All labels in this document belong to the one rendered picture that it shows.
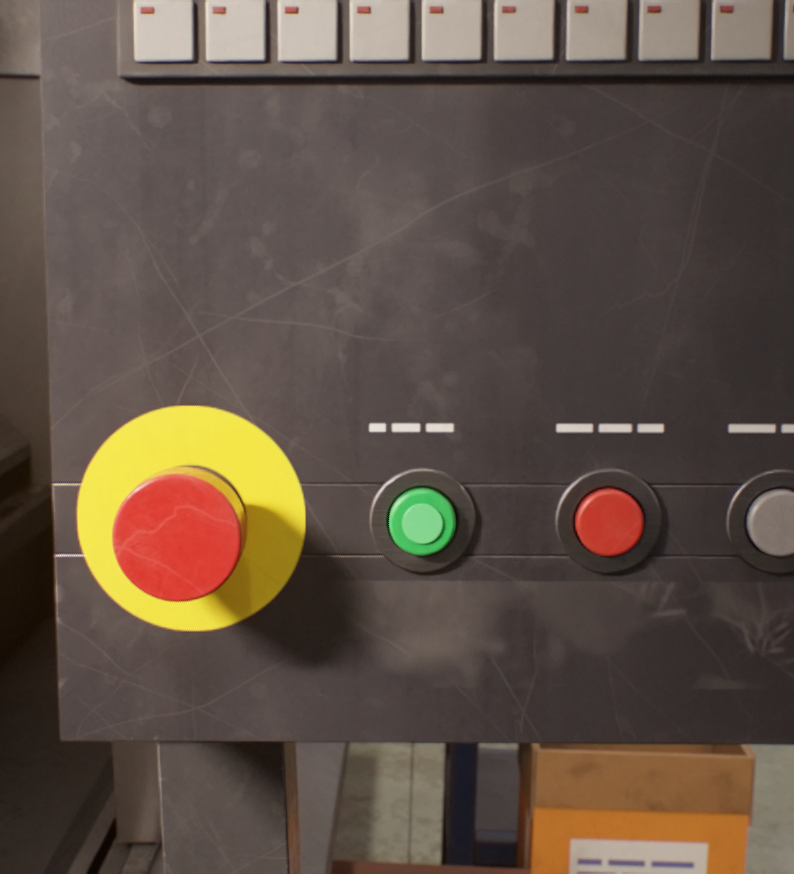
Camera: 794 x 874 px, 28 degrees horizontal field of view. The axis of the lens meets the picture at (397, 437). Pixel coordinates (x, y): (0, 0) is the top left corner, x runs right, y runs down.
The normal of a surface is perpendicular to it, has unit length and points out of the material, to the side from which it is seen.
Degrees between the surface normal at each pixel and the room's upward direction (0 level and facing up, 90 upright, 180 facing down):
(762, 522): 90
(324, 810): 31
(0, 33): 90
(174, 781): 90
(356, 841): 0
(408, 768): 0
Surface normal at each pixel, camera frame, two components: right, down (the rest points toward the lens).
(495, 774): 0.04, -0.99
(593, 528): -0.02, 0.14
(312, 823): 0.55, -0.83
